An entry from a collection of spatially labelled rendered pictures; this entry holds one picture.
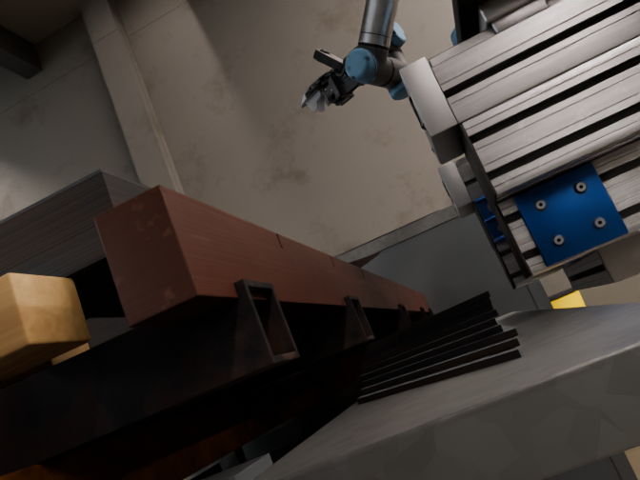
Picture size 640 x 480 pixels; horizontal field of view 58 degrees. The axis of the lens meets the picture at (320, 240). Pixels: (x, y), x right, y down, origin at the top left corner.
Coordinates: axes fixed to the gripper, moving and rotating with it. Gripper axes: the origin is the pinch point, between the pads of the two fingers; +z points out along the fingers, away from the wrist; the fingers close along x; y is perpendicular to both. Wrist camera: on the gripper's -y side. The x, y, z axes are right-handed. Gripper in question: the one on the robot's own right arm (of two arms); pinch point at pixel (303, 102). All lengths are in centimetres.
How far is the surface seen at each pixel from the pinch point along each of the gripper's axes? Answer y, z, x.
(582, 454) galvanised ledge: 67, -79, -120
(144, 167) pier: -144, 317, 205
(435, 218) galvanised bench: 46, -4, 31
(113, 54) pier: -262, 308, 223
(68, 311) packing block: 52, -58, -122
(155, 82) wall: -222, 294, 244
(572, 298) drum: 121, 50, 261
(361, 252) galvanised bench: 45, 20, 19
